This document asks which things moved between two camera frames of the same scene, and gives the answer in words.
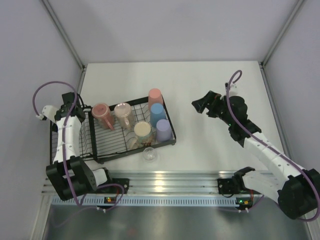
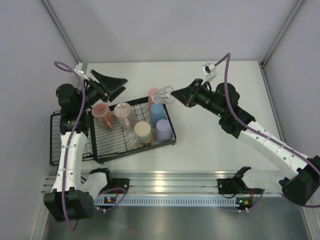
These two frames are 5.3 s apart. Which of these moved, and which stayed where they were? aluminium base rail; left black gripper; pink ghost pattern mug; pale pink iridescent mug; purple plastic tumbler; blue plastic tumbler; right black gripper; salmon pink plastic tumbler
Moved: right black gripper; left black gripper
Stayed: purple plastic tumbler; blue plastic tumbler; aluminium base rail; salmon pink plastic tumbler; pale pink iridescent mug; pink ghost pattern mug
